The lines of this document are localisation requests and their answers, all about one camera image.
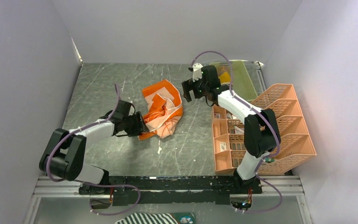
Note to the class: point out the black white striped cloth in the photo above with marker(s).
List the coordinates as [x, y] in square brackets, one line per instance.
[148, 218]

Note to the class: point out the orange plastic file organizer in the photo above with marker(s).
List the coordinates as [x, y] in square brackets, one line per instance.
[296, 145]

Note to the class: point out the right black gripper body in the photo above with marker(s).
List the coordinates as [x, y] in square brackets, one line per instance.
[203, 87]

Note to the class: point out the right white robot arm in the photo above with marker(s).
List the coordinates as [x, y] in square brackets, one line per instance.
[261, 132]

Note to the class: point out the orange white towel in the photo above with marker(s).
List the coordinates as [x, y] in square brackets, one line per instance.
[165, 109]

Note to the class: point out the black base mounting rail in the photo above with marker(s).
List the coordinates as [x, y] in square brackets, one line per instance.
[216, 189]

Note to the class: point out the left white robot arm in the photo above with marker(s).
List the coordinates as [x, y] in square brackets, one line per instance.
[63, 158]

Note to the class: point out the aluminium frame rail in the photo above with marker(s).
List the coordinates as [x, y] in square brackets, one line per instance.
[288, 185]

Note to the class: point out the green white marker pen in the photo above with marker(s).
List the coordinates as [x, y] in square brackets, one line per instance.
[268, 160]

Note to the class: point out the brown yellow bear towel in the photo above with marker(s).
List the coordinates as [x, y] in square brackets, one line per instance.
[224, 78]

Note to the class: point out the orange plastic compartment tray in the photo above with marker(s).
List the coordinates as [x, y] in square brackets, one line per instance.
[228, 140]

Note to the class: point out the green plastic basket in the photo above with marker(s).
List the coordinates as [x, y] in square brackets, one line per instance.
[242, 83]

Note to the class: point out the teal cartoon card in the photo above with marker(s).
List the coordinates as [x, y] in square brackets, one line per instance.
[184, 217]

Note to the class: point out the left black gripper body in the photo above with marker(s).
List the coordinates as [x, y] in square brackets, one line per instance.
[134, 124]

